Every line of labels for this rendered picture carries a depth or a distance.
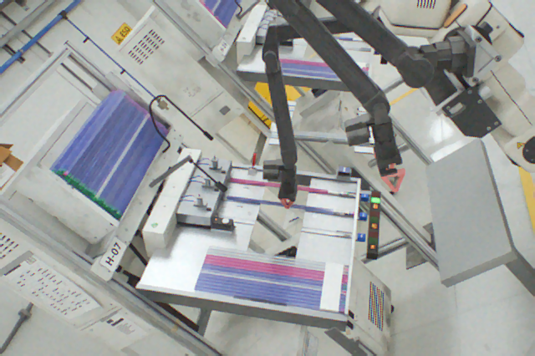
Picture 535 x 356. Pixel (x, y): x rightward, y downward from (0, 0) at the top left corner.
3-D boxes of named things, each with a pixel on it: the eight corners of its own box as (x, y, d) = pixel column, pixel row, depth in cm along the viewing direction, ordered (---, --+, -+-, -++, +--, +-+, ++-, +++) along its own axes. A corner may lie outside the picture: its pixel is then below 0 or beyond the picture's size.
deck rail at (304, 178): (359, 189, 228) (360, 178, 224) (359, 192, 226) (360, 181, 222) (196, 169, 238) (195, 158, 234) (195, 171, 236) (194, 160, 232)
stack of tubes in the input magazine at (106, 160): (170, 129, 221) (118, 84, 211) (121, 217, 184) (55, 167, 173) (151, 144, 228) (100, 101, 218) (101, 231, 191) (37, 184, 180)
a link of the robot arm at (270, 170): (294, 156, 192) (294, 145, 200) (262, 155, 193) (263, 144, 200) (293, 185, 198) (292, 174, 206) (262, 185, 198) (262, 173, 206)
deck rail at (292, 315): (345, 327, 178) (348, 316, 174) (345, 332, 176) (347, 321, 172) (140, 293, 187) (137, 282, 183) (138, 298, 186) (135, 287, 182)
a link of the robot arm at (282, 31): (257, 25, 170) (257, 17, 178) (262, 67, 176) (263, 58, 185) (400, 8, 166) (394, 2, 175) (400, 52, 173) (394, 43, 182)
